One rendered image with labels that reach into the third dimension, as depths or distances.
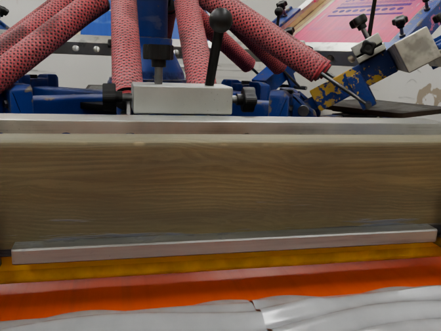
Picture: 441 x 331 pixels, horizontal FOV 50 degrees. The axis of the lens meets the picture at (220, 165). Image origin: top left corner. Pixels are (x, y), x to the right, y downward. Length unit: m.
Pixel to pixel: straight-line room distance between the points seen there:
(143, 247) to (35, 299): 0.08
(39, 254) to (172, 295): 0.09
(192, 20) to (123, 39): 0.14
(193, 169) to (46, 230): 0.10
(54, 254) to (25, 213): 0.03
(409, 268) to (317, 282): 0.08
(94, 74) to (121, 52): 3.63
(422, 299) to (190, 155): 0.19
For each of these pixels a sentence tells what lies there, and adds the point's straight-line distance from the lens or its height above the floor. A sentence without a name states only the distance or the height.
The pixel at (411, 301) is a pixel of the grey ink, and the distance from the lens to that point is 0.35.
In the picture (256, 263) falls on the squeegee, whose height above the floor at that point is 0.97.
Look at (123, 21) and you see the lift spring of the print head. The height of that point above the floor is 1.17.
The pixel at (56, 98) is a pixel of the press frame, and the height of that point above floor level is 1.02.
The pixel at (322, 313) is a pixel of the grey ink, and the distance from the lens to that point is 0.32.
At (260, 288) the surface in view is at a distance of 0.35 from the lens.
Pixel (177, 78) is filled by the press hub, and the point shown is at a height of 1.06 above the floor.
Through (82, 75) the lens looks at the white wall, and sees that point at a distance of 4.45.
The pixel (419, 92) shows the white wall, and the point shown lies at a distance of 3.60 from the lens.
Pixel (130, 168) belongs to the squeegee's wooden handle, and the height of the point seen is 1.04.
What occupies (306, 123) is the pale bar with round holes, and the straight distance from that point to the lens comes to 0.58.
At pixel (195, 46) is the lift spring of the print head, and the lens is 0.86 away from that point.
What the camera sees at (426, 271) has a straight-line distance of 0.41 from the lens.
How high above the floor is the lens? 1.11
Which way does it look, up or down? 13 degrees down
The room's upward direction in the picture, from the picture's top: 2 degrees clockwise
